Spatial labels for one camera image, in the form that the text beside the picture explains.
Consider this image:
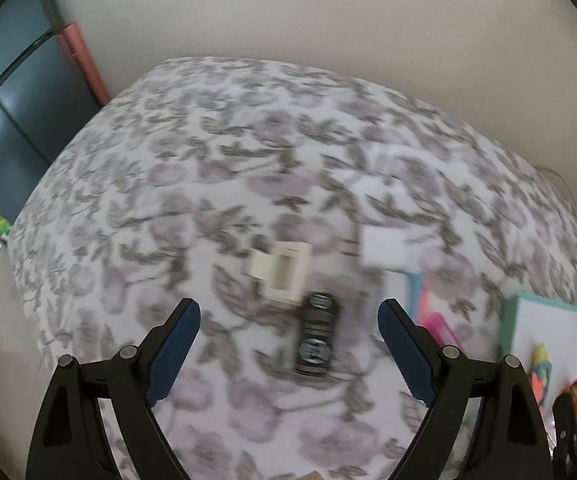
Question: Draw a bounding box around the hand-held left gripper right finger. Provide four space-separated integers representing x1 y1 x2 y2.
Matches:
377 298 554 480

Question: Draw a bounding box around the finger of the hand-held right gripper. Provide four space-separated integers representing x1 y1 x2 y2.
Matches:
551 390 577 480

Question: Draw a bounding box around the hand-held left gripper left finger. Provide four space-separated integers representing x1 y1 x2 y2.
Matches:
26 298 202 480

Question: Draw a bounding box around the teal white shallow tray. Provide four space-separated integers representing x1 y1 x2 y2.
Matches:
499 294 577 411

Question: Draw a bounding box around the black toy car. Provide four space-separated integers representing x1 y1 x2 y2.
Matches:
293 290 342 376

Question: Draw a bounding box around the white charger cube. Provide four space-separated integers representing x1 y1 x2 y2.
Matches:
361 227 422 273

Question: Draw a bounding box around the white plastic clip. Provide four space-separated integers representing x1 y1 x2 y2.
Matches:
246 242 314 308

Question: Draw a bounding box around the grey floral blanket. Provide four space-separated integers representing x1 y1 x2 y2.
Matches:
8 56 577 480

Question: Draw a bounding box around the dark cabinet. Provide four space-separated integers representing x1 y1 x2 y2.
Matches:
0 0 102 223

